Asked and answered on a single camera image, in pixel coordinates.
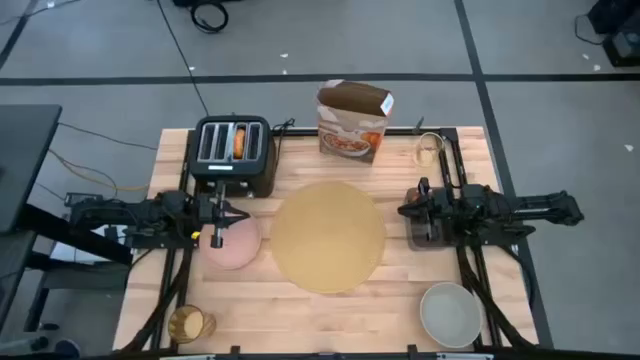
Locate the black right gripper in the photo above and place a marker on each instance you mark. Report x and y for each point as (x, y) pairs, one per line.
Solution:
(440, 206)

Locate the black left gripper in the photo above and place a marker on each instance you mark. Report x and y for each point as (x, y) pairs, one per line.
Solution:
(210, 212)

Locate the pink round plate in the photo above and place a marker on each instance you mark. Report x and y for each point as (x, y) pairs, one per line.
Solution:
(235, 252)

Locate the orange cereal box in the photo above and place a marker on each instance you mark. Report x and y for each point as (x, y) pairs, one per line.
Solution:
(350, 125)

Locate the grey ceramic bowl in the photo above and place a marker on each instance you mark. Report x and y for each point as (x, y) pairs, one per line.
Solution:
(450, 315)

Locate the amber ribbed drinking glass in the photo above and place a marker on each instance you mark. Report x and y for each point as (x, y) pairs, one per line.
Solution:
(187, 325)

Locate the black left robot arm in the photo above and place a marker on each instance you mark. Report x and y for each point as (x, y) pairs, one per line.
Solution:
(150, 212)

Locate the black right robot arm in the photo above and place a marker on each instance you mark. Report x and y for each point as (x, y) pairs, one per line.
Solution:
(500, 205)

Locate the grey transparent plastic tray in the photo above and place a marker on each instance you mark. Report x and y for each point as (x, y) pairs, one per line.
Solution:
(417, 236)

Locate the black four-slot toaster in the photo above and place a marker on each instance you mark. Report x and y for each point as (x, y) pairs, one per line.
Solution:
(235, 172)

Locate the clear drinking glass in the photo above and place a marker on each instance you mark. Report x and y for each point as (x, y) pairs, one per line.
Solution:
(426, 152)

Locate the round woven yellow placemat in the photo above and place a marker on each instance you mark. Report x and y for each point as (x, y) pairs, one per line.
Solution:
(327, 237)

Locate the black table clamp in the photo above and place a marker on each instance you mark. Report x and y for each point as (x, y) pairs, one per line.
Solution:
(412, 350)
(235, 350)

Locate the black power adapter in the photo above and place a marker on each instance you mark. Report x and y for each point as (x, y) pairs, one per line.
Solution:
(75, 199)

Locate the white flat sheet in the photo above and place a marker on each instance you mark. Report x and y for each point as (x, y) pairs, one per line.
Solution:
(65, 252)

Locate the black desk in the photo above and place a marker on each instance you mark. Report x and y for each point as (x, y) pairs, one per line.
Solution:
(25, 160)

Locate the black caster wheel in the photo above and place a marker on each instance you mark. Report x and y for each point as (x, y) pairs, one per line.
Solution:
(40, 343)

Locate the black floor equipment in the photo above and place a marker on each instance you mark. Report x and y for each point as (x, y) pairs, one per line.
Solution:
(622, 45)

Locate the black aluminium extrusion frame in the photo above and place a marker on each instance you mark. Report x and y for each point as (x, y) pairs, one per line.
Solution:
(405, 131)

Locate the black angled bracket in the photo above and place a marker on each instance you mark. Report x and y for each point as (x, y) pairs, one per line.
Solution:
(419, 126)

